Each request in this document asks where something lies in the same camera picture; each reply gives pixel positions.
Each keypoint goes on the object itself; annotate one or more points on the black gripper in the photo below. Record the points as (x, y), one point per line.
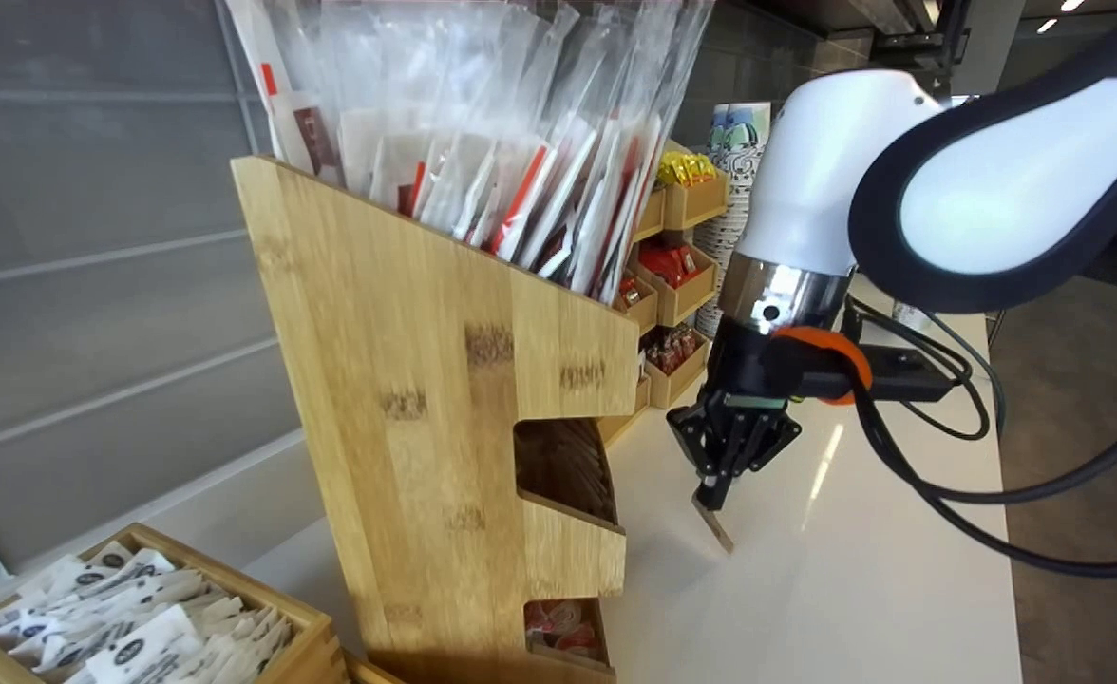
(738, 416)

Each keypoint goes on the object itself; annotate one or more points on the small silver sachet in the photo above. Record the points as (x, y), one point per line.
(717, 525)

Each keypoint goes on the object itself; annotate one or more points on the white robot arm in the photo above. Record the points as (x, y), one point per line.
(866, 178)

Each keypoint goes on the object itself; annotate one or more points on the wide wooden tiered shelf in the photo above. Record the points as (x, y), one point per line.
(669, 216)

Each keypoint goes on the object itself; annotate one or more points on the narrow wooden tiered shelf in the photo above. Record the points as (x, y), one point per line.
(414, 364)

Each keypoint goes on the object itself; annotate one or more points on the red sachets in bottom bin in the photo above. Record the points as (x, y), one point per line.
(673, 346)

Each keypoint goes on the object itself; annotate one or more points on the red sachets in bin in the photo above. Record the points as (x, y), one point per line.
(673, 264)
(673, 346)

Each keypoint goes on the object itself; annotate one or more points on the red sachets in middle bin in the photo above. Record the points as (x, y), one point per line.
(673, 264)

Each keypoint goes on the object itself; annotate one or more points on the yellow sachets in top bin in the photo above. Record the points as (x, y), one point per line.
(681, 164)

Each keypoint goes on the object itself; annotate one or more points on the left stack of paper cups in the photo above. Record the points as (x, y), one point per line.
(738, 136)

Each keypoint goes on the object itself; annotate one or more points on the clear wrapped stirrers bundle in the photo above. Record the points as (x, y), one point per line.
(514, 126)

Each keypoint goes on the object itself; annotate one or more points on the small wooden tray box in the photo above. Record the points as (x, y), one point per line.
(312, 650)

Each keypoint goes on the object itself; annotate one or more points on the white sachets in tray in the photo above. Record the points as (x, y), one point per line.
(138, 619)

